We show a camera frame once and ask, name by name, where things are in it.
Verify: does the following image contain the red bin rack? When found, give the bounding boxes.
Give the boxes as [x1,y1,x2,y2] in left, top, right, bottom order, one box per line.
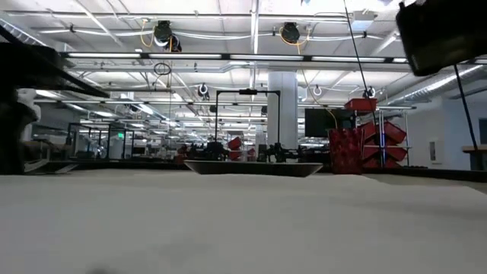
[344,97,412,169]

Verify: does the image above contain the long ceiling light strip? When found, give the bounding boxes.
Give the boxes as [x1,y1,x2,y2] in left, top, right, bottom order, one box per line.
[62,52,410,64]

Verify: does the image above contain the black cable loop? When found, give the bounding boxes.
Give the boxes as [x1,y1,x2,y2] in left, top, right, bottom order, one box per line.
[153,62,173,76]

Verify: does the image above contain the black monitor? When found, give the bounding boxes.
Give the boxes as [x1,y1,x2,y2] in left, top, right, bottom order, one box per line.
[304,108,357,139]

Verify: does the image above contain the wooden workbench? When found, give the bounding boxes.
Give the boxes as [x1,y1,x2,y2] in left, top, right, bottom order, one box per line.
[22,139,74,163]

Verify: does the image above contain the red patterned cup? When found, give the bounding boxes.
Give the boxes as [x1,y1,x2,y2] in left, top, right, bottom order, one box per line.
[328,127,364,175]

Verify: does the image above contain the black framed work cell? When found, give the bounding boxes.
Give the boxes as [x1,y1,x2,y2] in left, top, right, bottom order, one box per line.
[66,122,136,161]

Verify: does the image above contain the white building column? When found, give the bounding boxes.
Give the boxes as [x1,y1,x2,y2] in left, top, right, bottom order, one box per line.
[267,71,299,151]

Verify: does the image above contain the ceiling cable reel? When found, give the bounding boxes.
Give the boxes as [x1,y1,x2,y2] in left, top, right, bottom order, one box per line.
[279,21,301,45]
[140,19,183,53]

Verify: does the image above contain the thin hanging black cable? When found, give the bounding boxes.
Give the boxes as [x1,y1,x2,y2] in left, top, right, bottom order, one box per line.
[343,0,377,115]

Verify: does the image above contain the red stacked bins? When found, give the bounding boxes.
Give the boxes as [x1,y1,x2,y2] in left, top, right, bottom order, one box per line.
[227,135,256,163]

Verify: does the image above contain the black aluminium table frame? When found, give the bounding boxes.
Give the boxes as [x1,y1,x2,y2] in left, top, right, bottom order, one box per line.
[37,161,487,180]

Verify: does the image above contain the black gantry frame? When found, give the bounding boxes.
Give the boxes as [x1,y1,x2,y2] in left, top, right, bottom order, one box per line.
[215,88,282,153]

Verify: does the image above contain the wooden desk edge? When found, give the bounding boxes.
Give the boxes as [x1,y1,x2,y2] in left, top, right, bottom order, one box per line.
[460,144,487,171]

